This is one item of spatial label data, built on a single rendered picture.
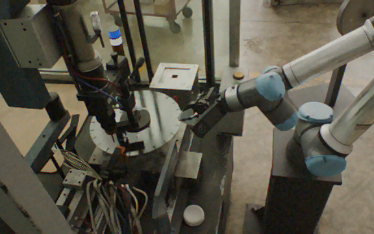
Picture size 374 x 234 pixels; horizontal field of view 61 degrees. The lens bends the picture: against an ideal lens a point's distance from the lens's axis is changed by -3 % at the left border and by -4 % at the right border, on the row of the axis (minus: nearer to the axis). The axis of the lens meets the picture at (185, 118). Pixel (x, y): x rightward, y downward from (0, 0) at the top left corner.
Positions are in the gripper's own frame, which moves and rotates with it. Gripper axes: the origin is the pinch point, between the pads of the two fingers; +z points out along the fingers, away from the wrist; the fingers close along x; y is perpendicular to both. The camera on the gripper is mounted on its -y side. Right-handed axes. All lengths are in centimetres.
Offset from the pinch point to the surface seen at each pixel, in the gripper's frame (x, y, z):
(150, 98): 5.9, 12.4, 18.2
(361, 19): -48, 135, -35
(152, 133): 0.4, -3.7, 10.6
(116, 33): 32.0, 22.5, 21.1
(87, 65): 32.8, -19.2, -7.0
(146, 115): 4.7, 2.6, 14.8
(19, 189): 32, -60, -42
